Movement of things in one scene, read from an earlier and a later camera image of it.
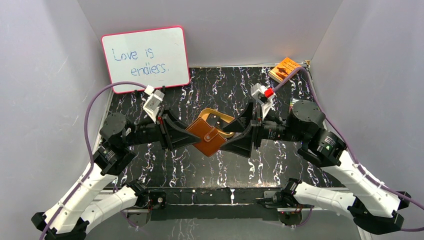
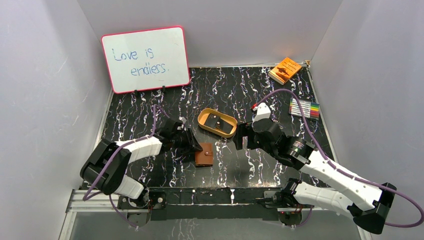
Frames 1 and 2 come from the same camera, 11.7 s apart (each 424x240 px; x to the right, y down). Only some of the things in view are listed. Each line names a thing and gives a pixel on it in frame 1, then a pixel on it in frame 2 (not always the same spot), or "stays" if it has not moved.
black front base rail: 235,204 stays
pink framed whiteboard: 157,57 stays
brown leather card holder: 211,140 → 205,158
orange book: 281,70 stays
